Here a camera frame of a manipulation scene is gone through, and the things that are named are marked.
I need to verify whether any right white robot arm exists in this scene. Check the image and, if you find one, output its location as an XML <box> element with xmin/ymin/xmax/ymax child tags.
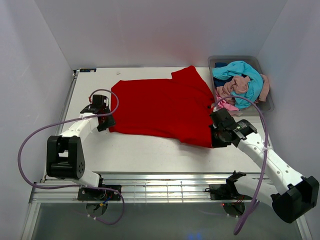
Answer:
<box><xmin>208</xmin><ymin>108</ymin><xmax>320</xmax><ymax>224</ymax></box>

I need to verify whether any beige t shirt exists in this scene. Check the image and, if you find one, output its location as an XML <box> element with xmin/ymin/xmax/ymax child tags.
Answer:
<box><xmin>215</xmin><ymin>74</ymin><xmax>270</xmax><ymax>104</ymax></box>

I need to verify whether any blue label sticker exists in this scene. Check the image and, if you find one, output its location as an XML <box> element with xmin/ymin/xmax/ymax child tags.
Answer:
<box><xmin>79</xmin><ymin>68</ymin><xmax>97</xmax><ymax>73</ymax></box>

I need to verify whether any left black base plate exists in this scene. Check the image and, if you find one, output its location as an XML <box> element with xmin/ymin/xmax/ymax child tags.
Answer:
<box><xmin>77</xmin><ymin>184</ymin><xmax>122</xmax><ymax>202</ymax></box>

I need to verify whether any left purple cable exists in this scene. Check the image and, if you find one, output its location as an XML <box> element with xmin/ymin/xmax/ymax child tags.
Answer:
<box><xmin>17</xmin><ymin>89</ymin><xmax>125</xmax><ymax>225</ymax></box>

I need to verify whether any pink t shirt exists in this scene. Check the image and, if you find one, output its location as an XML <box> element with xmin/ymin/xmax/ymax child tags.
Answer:
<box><xmin>216</xmin><ymin>95</ymin><xmax>239</xmax><ymax>111</ymax></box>

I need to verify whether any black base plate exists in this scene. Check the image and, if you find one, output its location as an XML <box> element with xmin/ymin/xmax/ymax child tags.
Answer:
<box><xmin>204</xmin><ymin>183</ymin><xmax>252</xmax><ymax>200</ymax></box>
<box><xmin>77</xmin><ymin>184</ymin><xmax>122</xmax><ymax>202</ymax></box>

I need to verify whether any purple cable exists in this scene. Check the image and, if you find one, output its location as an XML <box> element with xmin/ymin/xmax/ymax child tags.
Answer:
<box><xmin>17</xmin><ymin>89</ymin><xmax>125</xmax><ymax>225</ymax></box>
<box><xmin>199</xmin><ymin>95</ymin><xmax>270</xmax><ymax>236</ymax></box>

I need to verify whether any dark blue t shirt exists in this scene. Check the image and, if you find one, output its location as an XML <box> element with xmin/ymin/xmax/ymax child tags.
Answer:
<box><xmin>213</xmin><ymin>62</ymin><xmax>233</xmax><ymax>88</ymax></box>

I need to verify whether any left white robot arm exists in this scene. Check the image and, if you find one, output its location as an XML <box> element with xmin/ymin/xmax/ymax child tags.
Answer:
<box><xmin>46</xmin><ymin>94</ymin><xmax>116</xmax><ymax>200</ymax></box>

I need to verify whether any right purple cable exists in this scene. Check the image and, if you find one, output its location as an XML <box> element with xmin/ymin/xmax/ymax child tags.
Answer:
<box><xmin>199</xmin><ymin>95</ymin><xmax>270</xmax><ymax>236</ymax></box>

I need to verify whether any turquoise t shirt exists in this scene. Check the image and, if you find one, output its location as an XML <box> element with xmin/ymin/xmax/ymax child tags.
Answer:
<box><xmin>212</xmin><ymin>60</ymin><xmax>264</xmax><ymax>110</ymax></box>

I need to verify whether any red t shirt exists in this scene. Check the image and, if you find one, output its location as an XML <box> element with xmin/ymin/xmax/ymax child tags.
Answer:
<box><xmin>110</xmin><ymin>66</ymin><xmax>214</xmax><ymax>148</ymax></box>

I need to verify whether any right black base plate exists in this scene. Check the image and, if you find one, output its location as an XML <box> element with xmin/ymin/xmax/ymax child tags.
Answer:
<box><xmin>204</xmin><ymin>183</ymin><xmax>252</xmax><ymax>200</ymax></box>

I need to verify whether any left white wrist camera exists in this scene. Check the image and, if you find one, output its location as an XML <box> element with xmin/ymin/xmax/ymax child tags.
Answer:
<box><xmin>105</xmin><ymin>97</ymin><xmax>110</xmax><ymax>106</ymax></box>

